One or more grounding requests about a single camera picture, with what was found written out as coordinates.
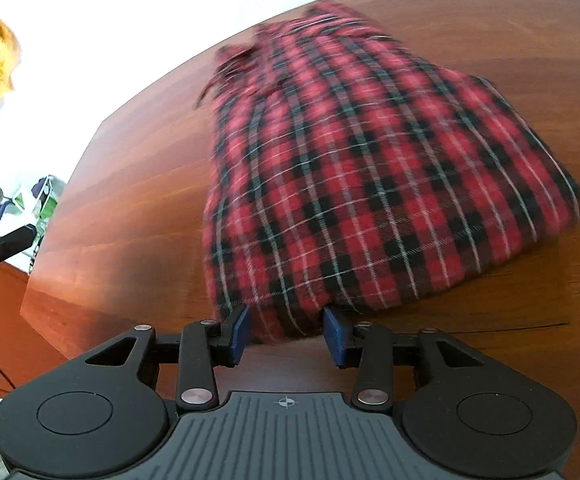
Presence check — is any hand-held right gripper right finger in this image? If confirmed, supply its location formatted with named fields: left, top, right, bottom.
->
left=322, top=307, right=478, bottom=409

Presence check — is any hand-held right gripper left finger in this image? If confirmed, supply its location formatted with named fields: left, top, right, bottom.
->
left=84, top=305, right=252, bottom=409

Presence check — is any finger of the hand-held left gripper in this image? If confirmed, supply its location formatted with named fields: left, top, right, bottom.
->
left=0, top=225, right=38, bottom=275

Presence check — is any red plaid shirt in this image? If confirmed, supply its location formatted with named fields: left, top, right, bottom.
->
left=192, top=1, right=580, bottom=343

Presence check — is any purple shopping trolley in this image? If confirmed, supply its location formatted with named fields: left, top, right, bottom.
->
left=0, top=194, right=23, bottom=238

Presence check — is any white plastic bag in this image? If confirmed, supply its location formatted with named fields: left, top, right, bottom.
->
left=12, top=185, right=41, bottom=212

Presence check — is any brown wooden door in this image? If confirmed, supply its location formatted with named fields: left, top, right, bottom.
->
left=0, top=242, right=71, bottom=396

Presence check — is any green bag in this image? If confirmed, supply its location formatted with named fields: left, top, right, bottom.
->
left=37, top=177, right=65, bottom=222

